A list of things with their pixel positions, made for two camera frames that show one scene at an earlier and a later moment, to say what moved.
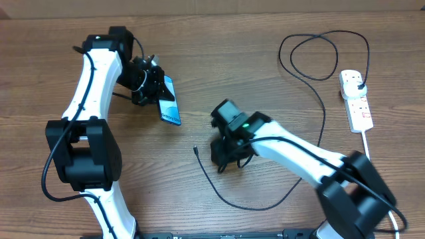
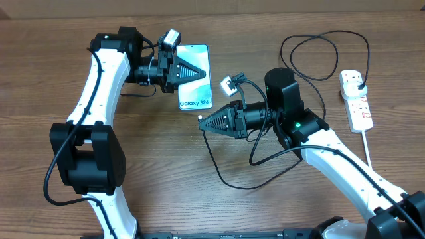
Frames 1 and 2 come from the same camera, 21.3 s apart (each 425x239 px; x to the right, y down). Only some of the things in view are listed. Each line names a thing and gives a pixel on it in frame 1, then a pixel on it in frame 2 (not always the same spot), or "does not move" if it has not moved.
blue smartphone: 169,109 → 196,94
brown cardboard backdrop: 28,8 does not move
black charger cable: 228,202 → 323,31
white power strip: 358,107 does not move
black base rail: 294,234 does not move
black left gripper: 156,91 → 176,64
